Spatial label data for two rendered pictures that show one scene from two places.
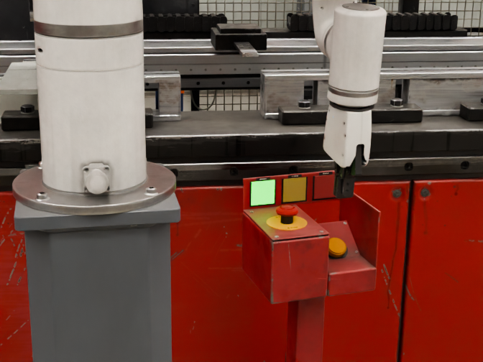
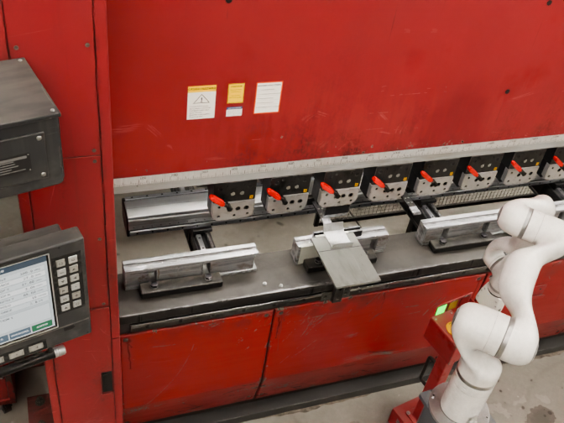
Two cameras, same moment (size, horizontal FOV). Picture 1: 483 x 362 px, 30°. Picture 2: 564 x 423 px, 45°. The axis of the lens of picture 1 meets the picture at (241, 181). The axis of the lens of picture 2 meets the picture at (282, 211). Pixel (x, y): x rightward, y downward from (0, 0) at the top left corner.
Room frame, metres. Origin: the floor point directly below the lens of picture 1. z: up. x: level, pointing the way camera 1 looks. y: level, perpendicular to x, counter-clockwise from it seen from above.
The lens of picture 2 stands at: (-0.04, 1.16, 2.77)
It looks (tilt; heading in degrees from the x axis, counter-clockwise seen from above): 40 degrees down; 343
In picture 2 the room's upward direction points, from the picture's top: 9 degrees clockwise
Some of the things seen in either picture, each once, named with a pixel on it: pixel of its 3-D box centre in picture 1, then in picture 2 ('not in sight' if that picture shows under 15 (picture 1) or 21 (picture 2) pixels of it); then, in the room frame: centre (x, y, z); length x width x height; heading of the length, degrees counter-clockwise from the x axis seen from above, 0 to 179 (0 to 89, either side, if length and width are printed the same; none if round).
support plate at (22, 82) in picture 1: (52, 77); (344, 259); (1.68, 0.36, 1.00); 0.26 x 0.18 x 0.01; 8
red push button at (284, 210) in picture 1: (287, 216); not in sight; (1.49, -0.08, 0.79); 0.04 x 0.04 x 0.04
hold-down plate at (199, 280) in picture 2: not in sight; (181, 284); (1.69, 0.97, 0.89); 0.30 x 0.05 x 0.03; 98
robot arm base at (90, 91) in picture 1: (92, 110); (467, 391); (1.01, 0.17, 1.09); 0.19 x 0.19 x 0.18
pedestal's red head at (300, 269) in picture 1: (308, 233); (460, 328); (1.51, -0.12, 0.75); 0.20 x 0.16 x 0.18; 109
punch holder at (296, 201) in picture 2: not in sight; (284, 187); (1.80, 0.60, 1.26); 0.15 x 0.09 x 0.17; 98
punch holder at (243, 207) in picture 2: not in sight; (231, 193); (1.77, 0.80, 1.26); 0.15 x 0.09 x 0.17; 98
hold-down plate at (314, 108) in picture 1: (350, 113); (462, 242); (1.85, -0.23, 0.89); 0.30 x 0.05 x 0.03; 98
